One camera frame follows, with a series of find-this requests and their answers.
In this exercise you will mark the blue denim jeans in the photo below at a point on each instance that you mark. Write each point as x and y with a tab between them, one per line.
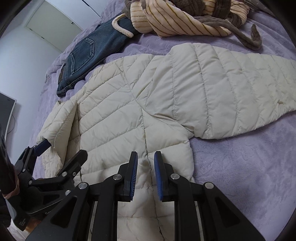
90	52

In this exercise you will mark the white wardrobe door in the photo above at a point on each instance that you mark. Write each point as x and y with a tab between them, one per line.
53	26

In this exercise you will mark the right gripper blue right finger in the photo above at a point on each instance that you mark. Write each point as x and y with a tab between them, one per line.
163	172

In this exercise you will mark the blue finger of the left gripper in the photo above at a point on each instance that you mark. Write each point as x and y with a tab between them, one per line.
41	147
73	166

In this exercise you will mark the person's left hand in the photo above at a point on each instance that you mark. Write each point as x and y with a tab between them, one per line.
9	181

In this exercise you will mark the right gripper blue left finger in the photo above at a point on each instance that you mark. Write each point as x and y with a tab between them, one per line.
130	177

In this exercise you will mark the cream quilted puffer jacket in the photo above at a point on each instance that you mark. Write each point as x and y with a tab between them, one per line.
147	103

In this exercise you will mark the wall mounted curved monitor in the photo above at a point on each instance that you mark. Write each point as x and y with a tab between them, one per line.
7	106

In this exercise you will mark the striped cream brown fleece robe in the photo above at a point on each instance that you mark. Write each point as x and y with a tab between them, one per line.
192	18

